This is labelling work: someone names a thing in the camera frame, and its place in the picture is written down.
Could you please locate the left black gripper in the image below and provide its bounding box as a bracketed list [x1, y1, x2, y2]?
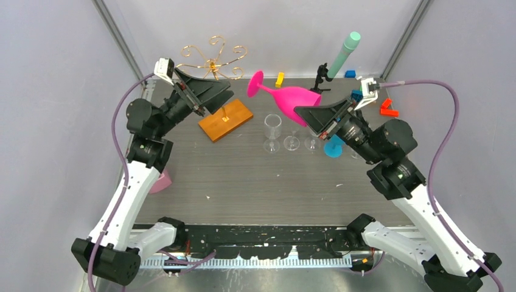
[155, 69, 233, 138]

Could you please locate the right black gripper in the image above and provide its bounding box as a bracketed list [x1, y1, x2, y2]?
[293, 96, 382, 164]

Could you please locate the clear round wine glass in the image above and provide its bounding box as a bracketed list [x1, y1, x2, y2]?
[304, 129, 321, 152]

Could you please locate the blue wine glass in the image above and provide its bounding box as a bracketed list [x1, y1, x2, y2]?
[324, 135, 345, 158]

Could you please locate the pink wine glass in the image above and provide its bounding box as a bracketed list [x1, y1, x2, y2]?
[247, 71, 321, 127]

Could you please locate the clear flute wine glass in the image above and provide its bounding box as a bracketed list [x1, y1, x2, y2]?
[284, 127, 300, 151]

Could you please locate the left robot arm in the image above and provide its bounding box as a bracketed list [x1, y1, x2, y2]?
[71, 68, 234, 287]

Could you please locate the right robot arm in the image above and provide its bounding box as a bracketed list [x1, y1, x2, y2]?
[295, 100, 501, 291]

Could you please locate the blue lego brick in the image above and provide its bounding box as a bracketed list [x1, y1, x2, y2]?
[350, 89, 363, 103]

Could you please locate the black tripod microphone stand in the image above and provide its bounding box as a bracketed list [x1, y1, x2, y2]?
[310, 63, 333, 94]

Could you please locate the small blue block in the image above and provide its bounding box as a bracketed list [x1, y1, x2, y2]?
[344, 70, 357, 78]

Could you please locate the red L-shaped block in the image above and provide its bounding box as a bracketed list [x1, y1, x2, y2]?
[380, 98, 399, 117]

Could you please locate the yellow block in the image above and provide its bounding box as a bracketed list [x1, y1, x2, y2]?
[275, 72, 284, 88]

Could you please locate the mint green microphone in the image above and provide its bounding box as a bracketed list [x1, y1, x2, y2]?
[327, 31, 361, 79]

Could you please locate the pink holder box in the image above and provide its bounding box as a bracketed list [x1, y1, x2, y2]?
[149, 169, 172, 194]

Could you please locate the gold wire wine glass rack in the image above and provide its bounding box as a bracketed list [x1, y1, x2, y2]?
[178, 35, 253, 143]

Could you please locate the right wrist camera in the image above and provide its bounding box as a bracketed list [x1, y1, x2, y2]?
[354, 77, 380, 110]

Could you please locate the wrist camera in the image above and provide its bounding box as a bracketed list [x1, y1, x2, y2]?
[153, 58, 175, 85]
[354, 77, 380, 110]

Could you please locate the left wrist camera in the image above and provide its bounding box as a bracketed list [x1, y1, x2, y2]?
[153, 58, 175, 85]

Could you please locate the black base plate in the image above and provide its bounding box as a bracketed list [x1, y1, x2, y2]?
[172, 225, 374, 260]

